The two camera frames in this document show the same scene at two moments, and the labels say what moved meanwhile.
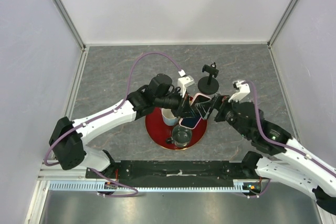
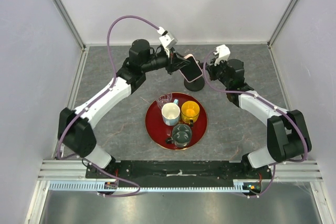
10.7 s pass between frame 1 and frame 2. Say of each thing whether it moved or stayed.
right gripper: moved
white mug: stayed
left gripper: moved
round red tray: stayed
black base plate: stayed
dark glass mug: stayed
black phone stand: moved
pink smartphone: moved
